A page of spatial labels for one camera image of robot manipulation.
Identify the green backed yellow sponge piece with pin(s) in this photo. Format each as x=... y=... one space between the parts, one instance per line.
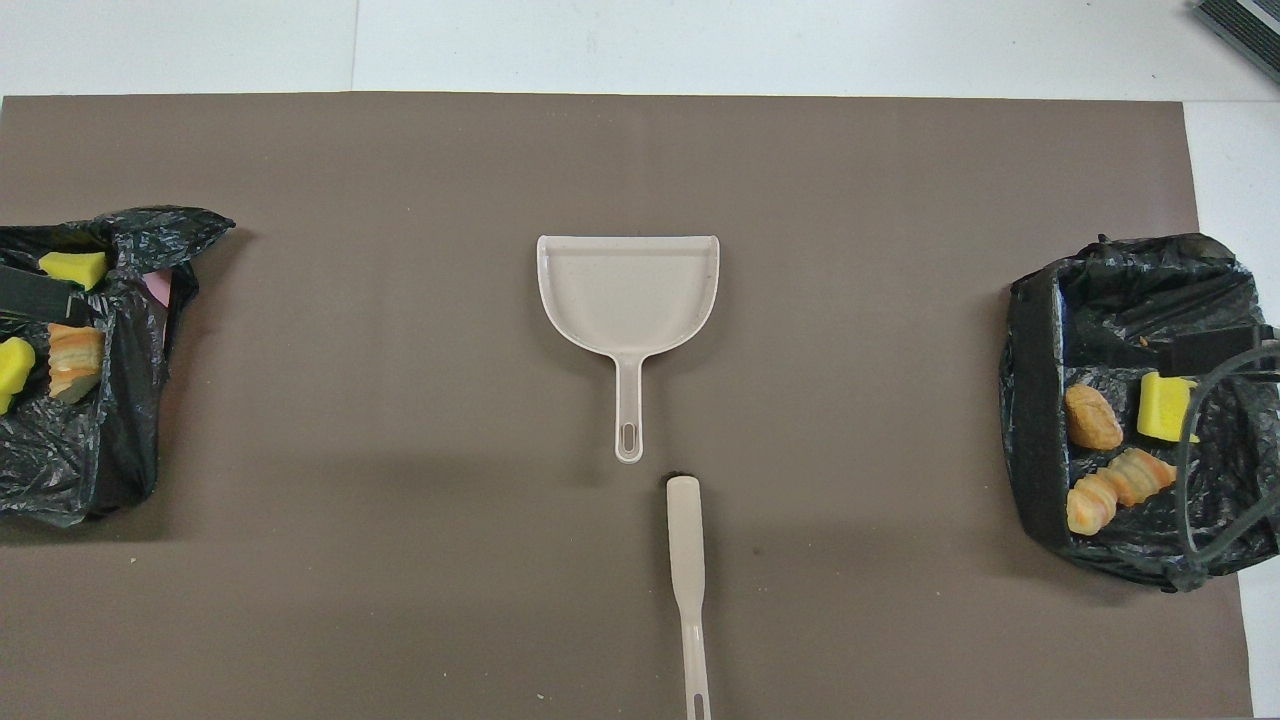
x=75 y=266

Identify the pale crust toy bread piece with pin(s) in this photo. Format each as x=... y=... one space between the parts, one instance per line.
x=75 y=360

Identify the notched yellow sponge piece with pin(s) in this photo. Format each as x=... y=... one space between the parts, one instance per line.
x=1162 y=408

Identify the orange oval toy bun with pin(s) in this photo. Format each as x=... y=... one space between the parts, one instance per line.
x=1092 y=418

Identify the striped toy bread slice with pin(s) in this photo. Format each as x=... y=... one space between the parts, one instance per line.
x=1090 y=505
x=1140 y=475

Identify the beige hand brush black bristles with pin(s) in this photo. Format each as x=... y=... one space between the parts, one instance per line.
x=685 y=540

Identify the beige plastic dustpan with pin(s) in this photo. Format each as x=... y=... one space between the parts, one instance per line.
x=625 y=300

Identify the black bag lined pink bin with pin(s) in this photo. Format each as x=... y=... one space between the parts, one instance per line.
x=120 y=450

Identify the dark ribbed device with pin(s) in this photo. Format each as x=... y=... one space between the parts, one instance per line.
x=1245 y=25

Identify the brown table mat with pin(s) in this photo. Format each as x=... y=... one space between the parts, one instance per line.
x=600 y=600

